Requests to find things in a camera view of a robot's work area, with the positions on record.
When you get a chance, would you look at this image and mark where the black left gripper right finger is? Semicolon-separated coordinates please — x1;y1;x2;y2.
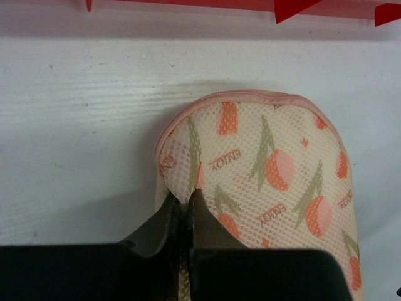
187;189;345;300

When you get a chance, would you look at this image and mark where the red plastic tray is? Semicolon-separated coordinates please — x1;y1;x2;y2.
84;0;401;28

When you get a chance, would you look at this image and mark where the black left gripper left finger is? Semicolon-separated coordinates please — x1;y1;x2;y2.
1;194;180;300

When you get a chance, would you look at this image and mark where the floral mesh laundry bag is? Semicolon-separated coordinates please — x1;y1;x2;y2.
155;90;363;300

